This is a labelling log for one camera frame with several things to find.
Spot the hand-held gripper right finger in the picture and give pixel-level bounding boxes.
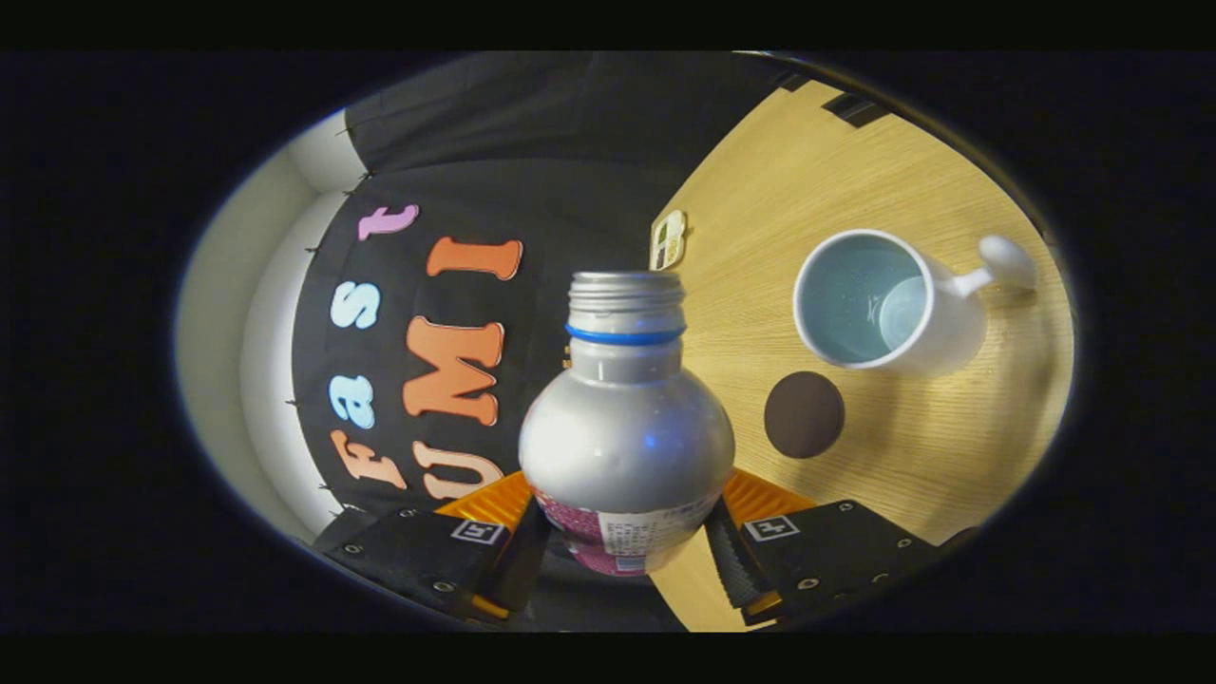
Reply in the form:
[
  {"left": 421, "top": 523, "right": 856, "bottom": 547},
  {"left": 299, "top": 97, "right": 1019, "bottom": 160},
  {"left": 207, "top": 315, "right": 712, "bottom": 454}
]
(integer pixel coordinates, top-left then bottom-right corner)
[{"left": 703, "top": 467, "right": 941, "bottom": 625}]

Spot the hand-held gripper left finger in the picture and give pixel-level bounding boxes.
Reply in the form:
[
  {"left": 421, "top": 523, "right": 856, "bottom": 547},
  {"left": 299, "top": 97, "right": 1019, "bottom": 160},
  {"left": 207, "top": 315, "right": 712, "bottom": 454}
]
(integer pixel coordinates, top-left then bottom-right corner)
[{"left": 313, "top": 470, "right": 552, "bottom": 625}]

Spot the dark brown round coaster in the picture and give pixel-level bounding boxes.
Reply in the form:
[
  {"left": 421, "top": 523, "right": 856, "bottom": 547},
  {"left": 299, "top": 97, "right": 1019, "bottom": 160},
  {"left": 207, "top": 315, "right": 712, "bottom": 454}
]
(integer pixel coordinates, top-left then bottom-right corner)
[{"left": 764, "top": 370, "right": 846, "bottom": 460}]

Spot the silver bottle with red label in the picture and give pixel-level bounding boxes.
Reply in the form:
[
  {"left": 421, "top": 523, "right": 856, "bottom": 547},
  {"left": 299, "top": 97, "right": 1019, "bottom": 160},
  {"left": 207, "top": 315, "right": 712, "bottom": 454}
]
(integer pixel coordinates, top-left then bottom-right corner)
[{"left": 518, "top": 270, "right": 737, "bottom": 578}]

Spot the white cup with handle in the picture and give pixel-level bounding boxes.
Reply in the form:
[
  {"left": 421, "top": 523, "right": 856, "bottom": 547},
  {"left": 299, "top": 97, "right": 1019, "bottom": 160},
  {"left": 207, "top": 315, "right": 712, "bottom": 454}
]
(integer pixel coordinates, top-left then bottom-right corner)
[{"left": 792, "top": 229, "right": 1038, "bottom": 377}]

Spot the wooden table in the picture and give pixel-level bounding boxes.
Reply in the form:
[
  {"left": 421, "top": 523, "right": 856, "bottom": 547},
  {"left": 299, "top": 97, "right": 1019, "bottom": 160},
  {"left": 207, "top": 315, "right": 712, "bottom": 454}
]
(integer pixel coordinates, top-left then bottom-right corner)
[{"left": 649, "top": 79, "right": 1076, "bottom": 633}]

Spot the white divided snack dish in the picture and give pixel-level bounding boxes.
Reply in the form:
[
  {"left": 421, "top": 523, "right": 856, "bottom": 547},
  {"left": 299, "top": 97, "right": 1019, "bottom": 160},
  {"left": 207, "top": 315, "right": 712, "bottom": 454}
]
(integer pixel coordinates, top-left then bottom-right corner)
[{"left": 650, "top": 209, "right": 689, "bottom": 273}]

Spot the black table clamp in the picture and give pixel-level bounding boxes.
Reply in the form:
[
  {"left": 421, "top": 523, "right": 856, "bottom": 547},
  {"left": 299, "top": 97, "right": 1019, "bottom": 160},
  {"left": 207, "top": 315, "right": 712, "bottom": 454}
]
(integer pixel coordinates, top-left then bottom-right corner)
[{"left": 822, "top": 92, "right": 891, "bottom": 128}]

